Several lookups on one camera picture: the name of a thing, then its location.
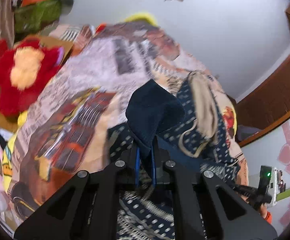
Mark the green storage box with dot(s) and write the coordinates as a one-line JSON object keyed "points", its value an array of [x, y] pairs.
{"points": [[32, 18]]}

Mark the yellow plush blanket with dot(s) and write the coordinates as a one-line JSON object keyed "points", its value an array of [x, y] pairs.
{"points": [[142, 16]]}

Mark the wooden wardrobe cabinet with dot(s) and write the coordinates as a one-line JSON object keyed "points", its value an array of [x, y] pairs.
{"points": [[268, 105]]}

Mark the red plush toy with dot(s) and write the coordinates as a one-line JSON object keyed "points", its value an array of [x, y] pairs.
{"points": [[24, 73]]}

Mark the newspaper print bed cover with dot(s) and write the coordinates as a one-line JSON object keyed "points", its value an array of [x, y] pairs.
{"points": [[79, 120]]}

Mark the navy patterned hooded garment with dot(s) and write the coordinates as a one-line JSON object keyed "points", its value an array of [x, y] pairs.
{"points": [[157, 119]]}

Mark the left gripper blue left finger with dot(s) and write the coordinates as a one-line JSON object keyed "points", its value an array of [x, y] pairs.
{"points": [[86, 207]]}

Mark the person right hand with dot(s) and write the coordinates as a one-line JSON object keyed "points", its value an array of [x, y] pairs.
{"points": [[260, 207]]}

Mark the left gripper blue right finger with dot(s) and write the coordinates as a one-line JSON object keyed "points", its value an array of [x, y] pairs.
{"points": [[204, 206]]}

